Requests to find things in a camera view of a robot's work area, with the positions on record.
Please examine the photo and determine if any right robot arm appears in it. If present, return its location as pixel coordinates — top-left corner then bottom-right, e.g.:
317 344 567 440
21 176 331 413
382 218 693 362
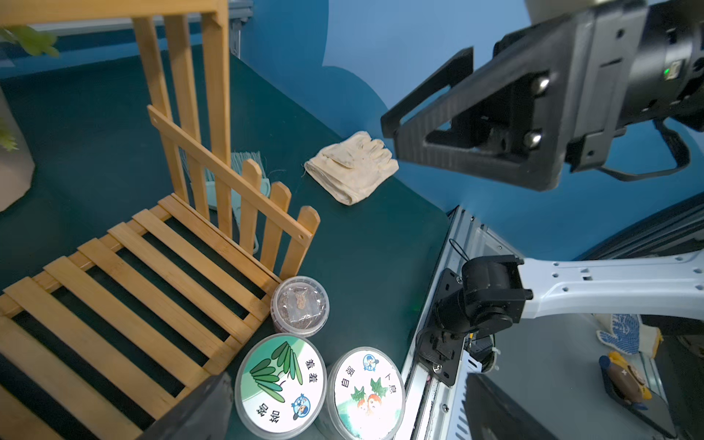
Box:
381 1 703 364

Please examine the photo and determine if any wooden slatted shelf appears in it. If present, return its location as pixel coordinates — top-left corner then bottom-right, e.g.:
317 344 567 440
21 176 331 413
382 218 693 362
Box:
1 1 321 439

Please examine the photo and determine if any jar with pineapple lid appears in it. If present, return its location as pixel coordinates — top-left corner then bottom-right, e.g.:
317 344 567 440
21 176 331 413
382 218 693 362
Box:
315 346 405 440

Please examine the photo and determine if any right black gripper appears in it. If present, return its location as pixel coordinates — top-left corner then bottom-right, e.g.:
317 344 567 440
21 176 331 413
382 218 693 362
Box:
392 1 648 192

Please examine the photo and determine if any aluminium mounting rail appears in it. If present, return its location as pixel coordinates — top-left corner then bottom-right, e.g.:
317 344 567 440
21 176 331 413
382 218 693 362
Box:
395 206 533 439

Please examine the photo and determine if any blue patterned glove off-table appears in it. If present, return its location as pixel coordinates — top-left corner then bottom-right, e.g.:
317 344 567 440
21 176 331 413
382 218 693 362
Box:
594 313 663 359

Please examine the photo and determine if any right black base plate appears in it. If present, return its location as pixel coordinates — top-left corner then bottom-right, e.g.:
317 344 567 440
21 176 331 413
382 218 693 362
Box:
415 269 466 387

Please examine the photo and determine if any clear seed cup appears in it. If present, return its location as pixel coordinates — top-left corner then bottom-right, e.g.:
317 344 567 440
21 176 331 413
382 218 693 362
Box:
271 276 330 338

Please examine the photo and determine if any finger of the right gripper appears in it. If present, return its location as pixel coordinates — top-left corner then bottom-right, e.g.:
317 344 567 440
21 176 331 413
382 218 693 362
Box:
381 47 474 139

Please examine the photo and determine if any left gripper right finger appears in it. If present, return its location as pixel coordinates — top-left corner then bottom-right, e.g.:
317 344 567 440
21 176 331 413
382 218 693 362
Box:
464 373 557 440

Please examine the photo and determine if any potted white flower bouquet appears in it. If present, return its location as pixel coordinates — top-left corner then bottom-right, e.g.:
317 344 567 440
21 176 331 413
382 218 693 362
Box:
0 24 61 213

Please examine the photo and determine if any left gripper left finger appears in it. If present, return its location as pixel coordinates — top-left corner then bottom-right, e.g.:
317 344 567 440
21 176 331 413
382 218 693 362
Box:
137 372 234 440

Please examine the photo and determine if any brown toy on tray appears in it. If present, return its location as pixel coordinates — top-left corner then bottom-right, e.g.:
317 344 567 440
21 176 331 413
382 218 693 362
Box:
599 351 653 410

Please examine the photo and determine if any beige work glove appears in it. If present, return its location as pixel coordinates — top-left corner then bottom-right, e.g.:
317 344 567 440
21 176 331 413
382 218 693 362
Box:
304 131 399 206

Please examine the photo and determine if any jar with green tree lid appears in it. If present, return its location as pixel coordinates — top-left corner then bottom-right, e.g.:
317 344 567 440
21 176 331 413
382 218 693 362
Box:
234 333 327 439

